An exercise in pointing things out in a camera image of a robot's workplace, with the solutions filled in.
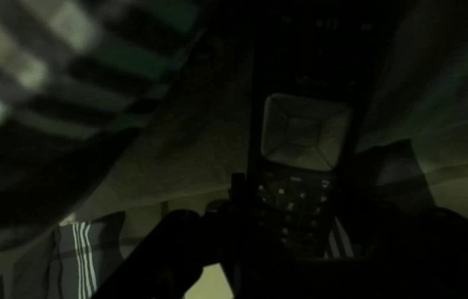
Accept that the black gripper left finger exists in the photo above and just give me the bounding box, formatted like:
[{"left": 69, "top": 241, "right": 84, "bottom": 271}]
[{"left": 91, "top": 173, "right": 245, "bottom": 299}]

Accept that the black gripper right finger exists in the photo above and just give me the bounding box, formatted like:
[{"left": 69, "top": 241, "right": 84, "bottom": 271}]
[{"left": 350, "top": 201, "right": 468, "bottom": 299}]

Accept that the black remote control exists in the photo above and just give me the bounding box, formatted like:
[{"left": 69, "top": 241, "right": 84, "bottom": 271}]
[{"left": 248, "top": 0, "right": 391, "bottom": 261}]

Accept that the plaid right pillow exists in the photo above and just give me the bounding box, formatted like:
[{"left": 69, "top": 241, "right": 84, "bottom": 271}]
[{"left": 0, "top": 0, "right": 219, "bottom": 251}]

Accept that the plaid comforter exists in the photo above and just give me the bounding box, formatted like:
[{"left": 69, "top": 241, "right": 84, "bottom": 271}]
[{"left": 0, "top": 213, "right": 124, "bottom": 299}]

